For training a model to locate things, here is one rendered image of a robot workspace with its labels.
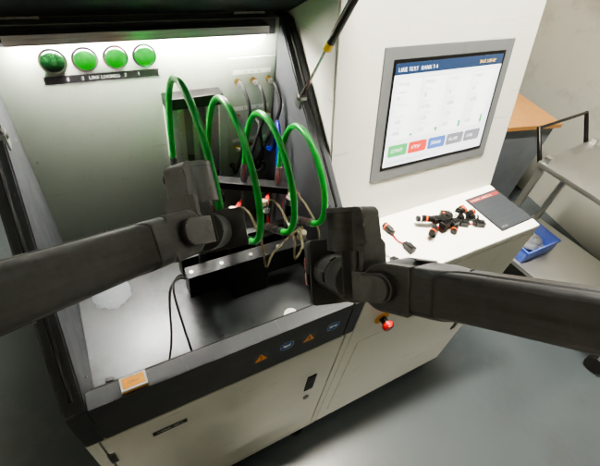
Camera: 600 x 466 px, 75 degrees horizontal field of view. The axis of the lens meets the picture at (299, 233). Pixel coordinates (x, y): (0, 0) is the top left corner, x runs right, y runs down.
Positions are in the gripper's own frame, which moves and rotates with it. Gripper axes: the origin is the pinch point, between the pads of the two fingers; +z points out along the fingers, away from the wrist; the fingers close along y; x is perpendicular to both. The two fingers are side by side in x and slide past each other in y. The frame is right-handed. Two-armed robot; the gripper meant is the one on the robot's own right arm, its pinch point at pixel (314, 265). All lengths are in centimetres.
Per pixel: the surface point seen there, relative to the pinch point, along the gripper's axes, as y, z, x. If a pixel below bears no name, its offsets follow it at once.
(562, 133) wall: 56, 160, -236
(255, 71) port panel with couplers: 47, 35, 3
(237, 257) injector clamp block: -0.6, 34.8, 10.9
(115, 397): -23.9, 14.8, 38.0
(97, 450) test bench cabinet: -40, 27, 45
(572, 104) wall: 73, 151, -235
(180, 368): -21.2, 17.6, 25.6
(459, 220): 5, 36, -57
